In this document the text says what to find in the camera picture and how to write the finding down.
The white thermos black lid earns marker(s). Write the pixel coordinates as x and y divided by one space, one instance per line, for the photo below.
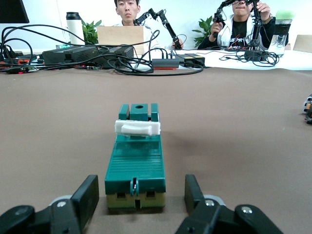
75 30

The dark grey power strip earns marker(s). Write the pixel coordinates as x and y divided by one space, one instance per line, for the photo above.
165 63

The person black shirt white jacket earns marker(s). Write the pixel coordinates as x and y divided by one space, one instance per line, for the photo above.
239 29

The short black power supply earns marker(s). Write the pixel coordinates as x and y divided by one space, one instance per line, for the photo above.
122 52

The black selector switch orange block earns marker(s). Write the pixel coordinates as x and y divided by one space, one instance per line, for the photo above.
308 109

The black device red light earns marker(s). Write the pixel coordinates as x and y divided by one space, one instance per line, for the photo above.
17 69

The black monitor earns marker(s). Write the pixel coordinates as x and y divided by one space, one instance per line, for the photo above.
12 11

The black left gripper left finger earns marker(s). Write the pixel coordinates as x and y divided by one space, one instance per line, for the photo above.
68 217

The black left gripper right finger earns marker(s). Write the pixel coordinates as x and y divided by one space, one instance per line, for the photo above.
209 219

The long black power supply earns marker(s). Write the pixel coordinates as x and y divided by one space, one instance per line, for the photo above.
70 54

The green potted plant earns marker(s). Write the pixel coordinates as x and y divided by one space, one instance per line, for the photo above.
203 26
90 33

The black adapter yellow label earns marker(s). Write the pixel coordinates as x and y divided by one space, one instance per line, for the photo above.
192 58

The man in white shirt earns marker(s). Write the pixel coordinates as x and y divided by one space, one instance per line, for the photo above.
126 11

